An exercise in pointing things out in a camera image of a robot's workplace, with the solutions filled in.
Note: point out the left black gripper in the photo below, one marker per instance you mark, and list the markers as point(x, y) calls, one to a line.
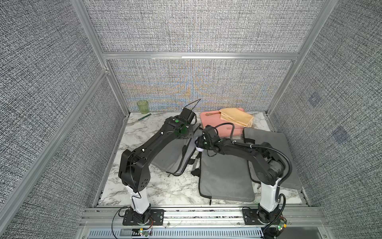
point(191, 133)

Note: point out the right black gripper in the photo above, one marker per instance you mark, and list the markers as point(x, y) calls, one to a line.
point(199, 142)

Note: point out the grey laptop bag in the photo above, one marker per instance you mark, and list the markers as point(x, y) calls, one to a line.
point(224, 177)
point(176, 155)
point(278, 141)

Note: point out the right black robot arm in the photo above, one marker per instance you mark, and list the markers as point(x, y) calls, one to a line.
point(271, 166)

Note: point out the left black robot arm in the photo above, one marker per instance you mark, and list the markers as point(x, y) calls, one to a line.
point(134, 169)

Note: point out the pink laptop sleeve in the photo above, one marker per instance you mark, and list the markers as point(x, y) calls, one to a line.
point(213, 118)

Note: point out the folded yellow cloth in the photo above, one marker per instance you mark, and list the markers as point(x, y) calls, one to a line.
point(236, 116)

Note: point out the green glass cup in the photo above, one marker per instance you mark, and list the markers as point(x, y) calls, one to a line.
point(143, 106)

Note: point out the green pen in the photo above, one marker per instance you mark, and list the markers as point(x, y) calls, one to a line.
point(140, 119)

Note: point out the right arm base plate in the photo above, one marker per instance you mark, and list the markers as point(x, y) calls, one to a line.
point(250, 216)

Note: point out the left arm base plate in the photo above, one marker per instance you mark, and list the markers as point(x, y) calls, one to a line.
point(152, 217)

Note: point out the aluminium front rail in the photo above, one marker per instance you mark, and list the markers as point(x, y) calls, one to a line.
point(202, 222)

